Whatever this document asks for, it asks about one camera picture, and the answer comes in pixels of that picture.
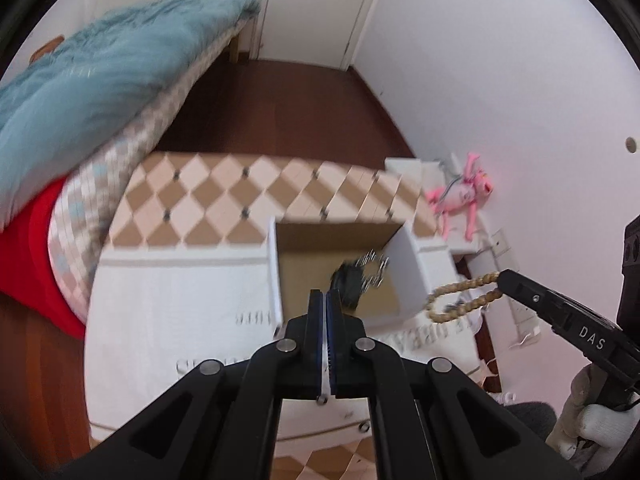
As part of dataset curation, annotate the white cardboard box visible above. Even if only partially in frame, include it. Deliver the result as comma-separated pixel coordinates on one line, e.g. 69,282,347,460
267,217,437,337

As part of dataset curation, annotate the black and silver chain bracelet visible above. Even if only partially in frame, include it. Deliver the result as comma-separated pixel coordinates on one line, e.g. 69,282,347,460
329,251,392,312

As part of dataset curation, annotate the pink plush toy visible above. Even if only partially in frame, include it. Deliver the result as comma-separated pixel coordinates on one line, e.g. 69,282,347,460
425,152,497,241

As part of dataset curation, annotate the white side table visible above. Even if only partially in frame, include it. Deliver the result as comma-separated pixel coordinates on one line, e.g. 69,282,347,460
384,153,488,257

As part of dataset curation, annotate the white wall socket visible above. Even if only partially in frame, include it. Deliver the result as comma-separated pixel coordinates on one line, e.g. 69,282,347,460
490,230,512,258

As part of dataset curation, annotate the blue fluffy blanket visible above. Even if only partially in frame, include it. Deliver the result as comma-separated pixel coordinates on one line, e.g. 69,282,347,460
0,0,262,233

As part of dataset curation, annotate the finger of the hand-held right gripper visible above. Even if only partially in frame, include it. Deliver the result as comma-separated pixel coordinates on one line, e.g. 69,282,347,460
497,269,568,335

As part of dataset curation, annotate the person's right hand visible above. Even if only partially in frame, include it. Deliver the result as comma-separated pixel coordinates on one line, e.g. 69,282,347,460
546,364,640,462

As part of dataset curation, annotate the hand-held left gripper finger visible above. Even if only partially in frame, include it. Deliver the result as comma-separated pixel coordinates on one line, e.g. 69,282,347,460
326,290,584,480
65,289,329,480

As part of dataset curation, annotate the checkered bed mattress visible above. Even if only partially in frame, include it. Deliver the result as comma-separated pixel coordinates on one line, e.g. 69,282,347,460
47,7,261,323

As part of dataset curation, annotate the white door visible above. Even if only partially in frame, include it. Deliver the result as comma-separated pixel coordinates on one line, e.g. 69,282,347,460
250,0,392,70

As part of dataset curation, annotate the checkered padded ottoman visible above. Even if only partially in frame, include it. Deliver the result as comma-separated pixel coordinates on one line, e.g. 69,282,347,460
84,151,502,466

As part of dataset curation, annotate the red cloth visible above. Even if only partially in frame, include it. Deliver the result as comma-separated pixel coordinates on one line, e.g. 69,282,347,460
0,177,87,340

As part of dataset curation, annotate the wooden bead bracelet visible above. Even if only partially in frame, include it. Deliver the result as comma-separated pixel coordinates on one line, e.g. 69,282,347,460
425,270,504,325

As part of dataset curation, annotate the dark grey cloth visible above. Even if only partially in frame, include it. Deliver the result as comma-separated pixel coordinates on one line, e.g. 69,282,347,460
500,401,557,441

